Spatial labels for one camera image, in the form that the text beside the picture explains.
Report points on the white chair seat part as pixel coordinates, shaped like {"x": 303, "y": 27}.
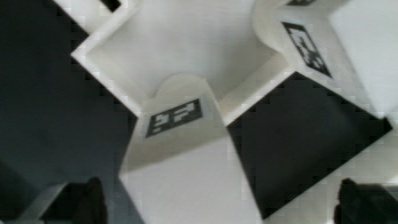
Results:
{"x": 163, "y": 37}

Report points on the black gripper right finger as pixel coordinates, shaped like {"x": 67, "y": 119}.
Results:
{"x": 366, "y": 203}

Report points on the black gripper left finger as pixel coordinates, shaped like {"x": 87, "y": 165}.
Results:
{"x": 67, "y": 204}

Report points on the white small chair post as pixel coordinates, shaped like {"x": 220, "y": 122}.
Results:
{"x": 181, "y": 172}

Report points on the white chair leg block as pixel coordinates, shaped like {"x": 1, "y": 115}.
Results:
{"x": 335, "y": 37}

